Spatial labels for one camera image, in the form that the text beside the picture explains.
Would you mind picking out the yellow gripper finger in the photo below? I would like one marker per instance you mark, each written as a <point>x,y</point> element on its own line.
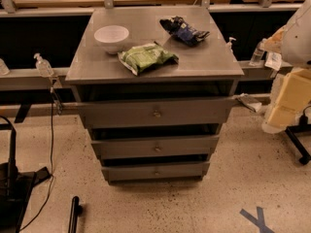
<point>296,92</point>
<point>277,119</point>

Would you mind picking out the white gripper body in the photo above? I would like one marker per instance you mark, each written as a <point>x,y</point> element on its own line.
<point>298,39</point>

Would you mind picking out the grey drawer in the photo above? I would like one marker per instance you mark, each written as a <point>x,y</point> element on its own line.
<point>162,112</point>
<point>159,171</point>
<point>153,147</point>

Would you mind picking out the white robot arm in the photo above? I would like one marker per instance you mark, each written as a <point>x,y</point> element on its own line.
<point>293,42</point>

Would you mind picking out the grey top drawer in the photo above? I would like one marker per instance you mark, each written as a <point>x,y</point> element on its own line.
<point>162,112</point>

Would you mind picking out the grey drawer cabinet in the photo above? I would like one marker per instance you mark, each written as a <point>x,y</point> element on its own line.
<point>207,70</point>

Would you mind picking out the grey bottom drawer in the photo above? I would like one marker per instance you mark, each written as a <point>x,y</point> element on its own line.
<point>159,171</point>

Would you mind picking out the white wipes packet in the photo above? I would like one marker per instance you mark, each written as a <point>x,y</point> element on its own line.
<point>273,60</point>

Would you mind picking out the grey folded cloth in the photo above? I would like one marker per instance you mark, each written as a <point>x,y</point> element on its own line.
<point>250,102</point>

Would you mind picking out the clear water bottle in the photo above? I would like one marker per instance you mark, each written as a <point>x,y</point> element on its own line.
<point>258,53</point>

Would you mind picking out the small white pump bottle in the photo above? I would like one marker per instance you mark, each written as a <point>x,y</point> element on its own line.
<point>230,42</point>

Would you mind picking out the blue chip bag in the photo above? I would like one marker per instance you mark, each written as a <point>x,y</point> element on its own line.
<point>181,30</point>

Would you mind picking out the green chip bag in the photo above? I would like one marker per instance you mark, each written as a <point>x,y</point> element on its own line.
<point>140,58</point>

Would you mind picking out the white bowl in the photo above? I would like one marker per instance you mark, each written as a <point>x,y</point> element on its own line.
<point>111,38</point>

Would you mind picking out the black tube on floor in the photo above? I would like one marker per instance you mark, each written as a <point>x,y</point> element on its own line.
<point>76,211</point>

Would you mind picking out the clear sanitizer pump bottle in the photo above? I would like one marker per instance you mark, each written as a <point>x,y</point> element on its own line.
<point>43,66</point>

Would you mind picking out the black stand base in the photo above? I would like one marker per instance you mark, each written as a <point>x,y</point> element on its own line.
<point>15,187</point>

